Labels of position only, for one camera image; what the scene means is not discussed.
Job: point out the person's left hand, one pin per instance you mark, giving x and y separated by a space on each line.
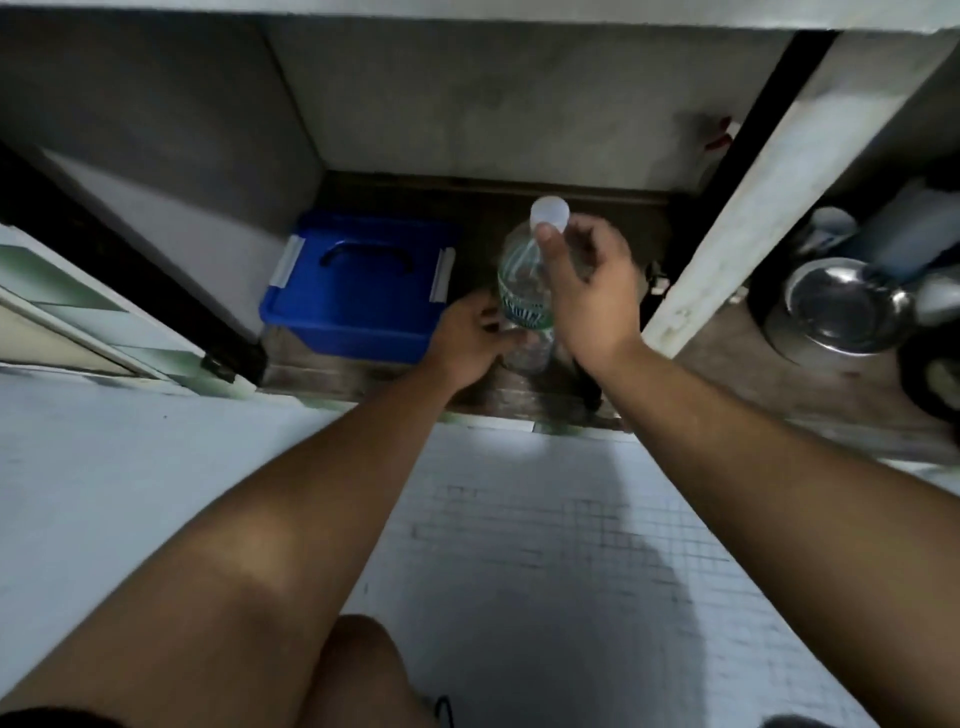
469 345

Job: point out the person's right hand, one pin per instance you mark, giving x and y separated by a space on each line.
596 300

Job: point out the clear plastic water bottle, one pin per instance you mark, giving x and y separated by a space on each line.
521 277

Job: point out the white bottle cap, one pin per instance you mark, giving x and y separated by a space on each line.
549 212

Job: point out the person's right forearm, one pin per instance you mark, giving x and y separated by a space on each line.
795 525

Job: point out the person's left forearm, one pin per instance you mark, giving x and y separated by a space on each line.
225 570

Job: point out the person's left leg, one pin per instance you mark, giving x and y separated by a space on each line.
360 675

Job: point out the checkered tiled counter base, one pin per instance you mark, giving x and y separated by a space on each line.
750 225

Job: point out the red white spray bottle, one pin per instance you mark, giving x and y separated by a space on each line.
720 139

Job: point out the metal pot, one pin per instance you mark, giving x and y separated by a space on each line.
840 307

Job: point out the black kettle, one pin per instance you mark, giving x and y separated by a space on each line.
930 375

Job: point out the beige cupboard door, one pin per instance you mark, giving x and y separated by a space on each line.
45 337

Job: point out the black shorts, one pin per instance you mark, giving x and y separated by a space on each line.
45 718

